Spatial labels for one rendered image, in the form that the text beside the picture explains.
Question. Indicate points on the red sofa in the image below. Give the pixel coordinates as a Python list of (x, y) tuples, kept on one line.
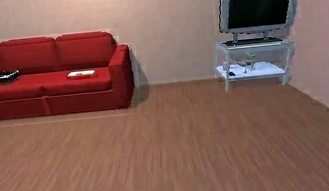
[(55, 90)]

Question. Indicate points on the small black remote control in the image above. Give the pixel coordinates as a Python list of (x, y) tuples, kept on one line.
[(231, 74)]

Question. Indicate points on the white television stand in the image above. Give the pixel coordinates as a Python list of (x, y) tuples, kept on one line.
[(254, 71)]

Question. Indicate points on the white and red book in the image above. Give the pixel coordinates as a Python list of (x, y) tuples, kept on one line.
[(81, 74)]

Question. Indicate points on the grey television set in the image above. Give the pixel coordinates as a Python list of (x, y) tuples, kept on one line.
[(257, 5)]

